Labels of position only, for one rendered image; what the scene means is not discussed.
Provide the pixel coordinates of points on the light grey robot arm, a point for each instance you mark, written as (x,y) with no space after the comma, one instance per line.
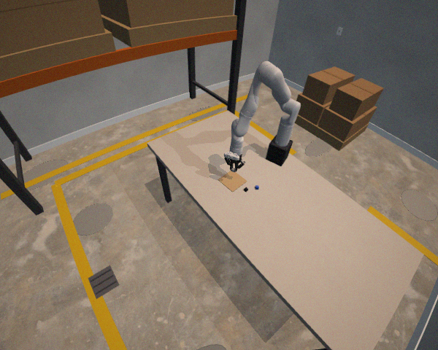
(272,77)

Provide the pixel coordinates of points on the tan flat mat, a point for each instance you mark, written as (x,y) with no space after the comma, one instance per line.
(232,180)

